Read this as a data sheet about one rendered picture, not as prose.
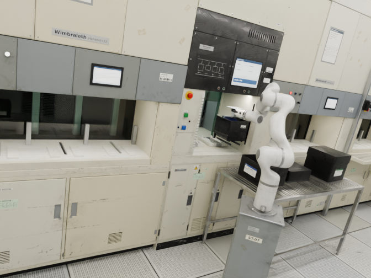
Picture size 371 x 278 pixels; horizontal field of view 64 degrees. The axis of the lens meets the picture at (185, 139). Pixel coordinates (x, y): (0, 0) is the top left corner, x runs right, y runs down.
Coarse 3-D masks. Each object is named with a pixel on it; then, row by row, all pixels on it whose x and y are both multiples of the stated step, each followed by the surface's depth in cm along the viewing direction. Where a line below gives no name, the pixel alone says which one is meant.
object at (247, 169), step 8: (248, 160) 237; (256, 160) 255; (240, 168) 246; (248, 168) 237; (256, 168) 230; (272, 168) 226; (280, 168) 231; (288, 168) 236; (248, 176) 237; (256, 176) 229; (280, 176) 234; (256, 184) 229; (280, 184) 238
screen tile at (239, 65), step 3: (237, 63) 232; (240, 63) 234; (243, 63) 235; (246, 63) 237; (237, 66) 233; (240, 66) 235; (243, 66) 236; (246, 69) 239; (237, 72) 235; (240, 72) 237; (243, 72) 238; (246, 72) 240; (234, 75) 234; (237, 75) 236; (240, 75) 237; (243, 75) 239
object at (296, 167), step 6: (294, 162) 275; (294, 168) 257; (300, 168) 260; (306, 168) 264; (288, 174) 249; (294, 174) 251; (300, 174) 255; (306, 174) 259; (288, 180) 250; (294, 180) 253; (300, 180) 258; (306, 180) 262
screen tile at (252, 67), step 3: (249, 66) 239; (252, 66) 241; (255, 66) 242; (258, 66) 244; (249, 69) 240; (252, 69) 242; (255, 69) 244; (258, 69) 245; (258, 72) 246; (249, 75) 242; (252, 75) 244; (255, 75) 245; (252, 78) 245; (255, 78) 247
